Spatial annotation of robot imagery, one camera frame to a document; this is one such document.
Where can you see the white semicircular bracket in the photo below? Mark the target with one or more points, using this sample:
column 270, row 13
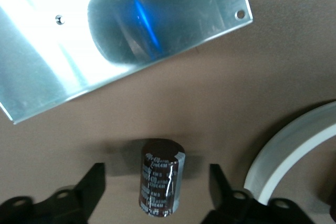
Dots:
column 275, row 153

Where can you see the dark capacitor with white print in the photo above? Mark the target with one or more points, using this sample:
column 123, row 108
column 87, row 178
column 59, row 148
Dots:
column 160, row 176

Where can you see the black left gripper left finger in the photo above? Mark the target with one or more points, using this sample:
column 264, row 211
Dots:
column 52, row 208

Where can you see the aluminium plate with holes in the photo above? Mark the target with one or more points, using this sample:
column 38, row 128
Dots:
column 183, row 11

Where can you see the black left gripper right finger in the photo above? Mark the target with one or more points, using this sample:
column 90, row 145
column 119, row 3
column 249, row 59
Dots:
column 236, row 208

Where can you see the brown table mat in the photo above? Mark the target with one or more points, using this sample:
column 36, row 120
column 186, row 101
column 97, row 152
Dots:
column 236, row 90

